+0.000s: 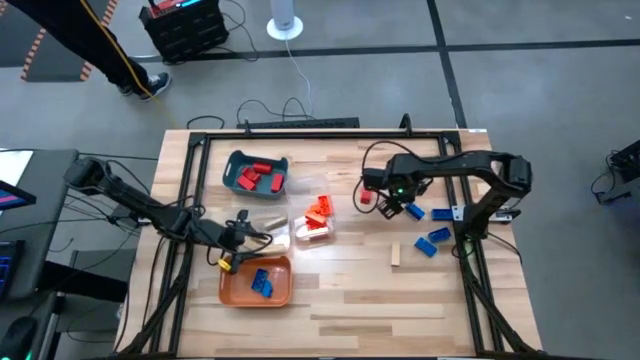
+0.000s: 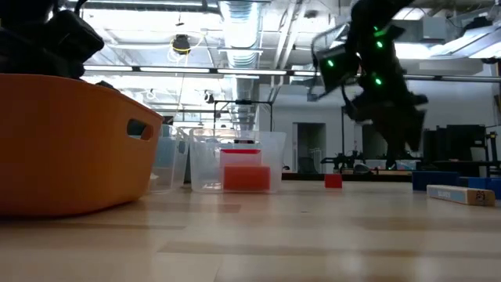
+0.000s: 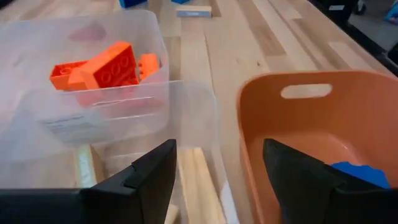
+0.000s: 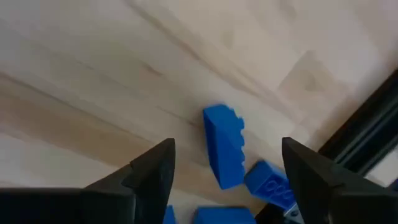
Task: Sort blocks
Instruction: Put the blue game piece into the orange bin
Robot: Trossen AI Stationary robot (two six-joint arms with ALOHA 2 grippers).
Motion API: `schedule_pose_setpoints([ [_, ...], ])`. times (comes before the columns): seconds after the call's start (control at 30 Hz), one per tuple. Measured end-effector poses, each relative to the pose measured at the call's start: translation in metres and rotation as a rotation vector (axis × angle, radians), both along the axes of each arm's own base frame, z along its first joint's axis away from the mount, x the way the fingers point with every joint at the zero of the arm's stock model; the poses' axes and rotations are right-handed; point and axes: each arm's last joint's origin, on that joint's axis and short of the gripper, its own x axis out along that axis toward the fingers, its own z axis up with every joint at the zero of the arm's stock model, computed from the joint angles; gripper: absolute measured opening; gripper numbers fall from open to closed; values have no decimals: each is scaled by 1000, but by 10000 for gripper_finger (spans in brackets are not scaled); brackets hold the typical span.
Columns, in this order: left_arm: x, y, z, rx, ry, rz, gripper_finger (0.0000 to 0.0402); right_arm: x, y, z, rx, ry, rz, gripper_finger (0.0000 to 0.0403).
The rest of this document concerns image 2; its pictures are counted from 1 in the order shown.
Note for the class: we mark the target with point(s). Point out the clear plastic bin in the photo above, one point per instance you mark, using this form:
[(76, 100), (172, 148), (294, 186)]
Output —
[(172, 185), (207, 168)]

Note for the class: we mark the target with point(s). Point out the orange plastic bin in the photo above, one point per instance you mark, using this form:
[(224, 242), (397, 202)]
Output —
[(58, 149)]

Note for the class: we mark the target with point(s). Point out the blue toy brick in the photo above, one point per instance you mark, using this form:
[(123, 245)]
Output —
[(487, 183), (434, 180)]

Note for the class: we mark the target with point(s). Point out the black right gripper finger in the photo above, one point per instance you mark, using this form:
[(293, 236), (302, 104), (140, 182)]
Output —
[(394, 143), (415, 131)]

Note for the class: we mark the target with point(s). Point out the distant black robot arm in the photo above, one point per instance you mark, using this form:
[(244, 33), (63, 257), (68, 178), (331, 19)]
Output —
[(342, 158)]

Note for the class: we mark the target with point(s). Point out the black office chair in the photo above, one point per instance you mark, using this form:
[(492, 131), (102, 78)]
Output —
[(307, 166)]

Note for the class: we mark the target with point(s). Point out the orange toy brick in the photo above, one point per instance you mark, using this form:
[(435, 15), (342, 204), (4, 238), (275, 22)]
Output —
[(240, 158), (246, 178)]

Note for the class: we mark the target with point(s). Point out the black frame stand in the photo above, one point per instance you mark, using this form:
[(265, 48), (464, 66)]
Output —
[(242, 102)]

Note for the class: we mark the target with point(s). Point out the black metal table frame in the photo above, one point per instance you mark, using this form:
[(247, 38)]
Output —
[(309, 177)]

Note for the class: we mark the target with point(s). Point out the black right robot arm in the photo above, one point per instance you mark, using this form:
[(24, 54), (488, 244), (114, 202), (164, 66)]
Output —
[(375, 58)]

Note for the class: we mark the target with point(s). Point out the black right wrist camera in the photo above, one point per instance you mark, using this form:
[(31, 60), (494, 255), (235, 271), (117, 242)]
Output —
[(334, 68)]

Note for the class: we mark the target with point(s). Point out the small black hanging camera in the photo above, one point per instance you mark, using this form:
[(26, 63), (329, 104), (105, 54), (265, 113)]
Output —
[(209, 96)]

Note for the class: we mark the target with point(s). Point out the grey horizontal overhead beam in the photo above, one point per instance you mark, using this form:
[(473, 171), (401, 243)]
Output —
[(254, 72)]

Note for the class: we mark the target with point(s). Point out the black shelving unit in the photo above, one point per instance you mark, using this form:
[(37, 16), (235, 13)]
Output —
[(458, 145)]

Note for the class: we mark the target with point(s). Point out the black overhead camera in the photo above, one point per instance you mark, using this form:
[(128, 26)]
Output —
[(182, 44)]

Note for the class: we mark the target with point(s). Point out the small red wooden block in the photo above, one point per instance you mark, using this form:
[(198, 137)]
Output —
[(333, 181)]

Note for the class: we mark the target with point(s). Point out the printed wooden block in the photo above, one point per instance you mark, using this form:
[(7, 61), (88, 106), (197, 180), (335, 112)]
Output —
[(462, 195)]

